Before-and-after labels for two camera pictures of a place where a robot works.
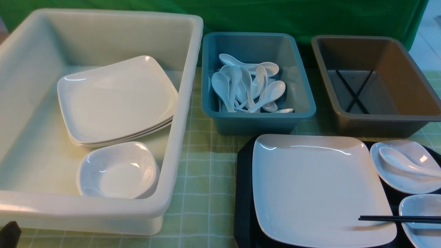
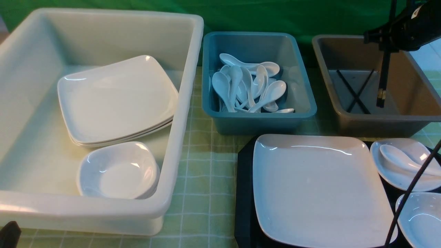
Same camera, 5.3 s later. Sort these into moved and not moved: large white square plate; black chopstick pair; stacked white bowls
Moved: black chopstick pair
Not moved: large white square plate; stacked white bowls
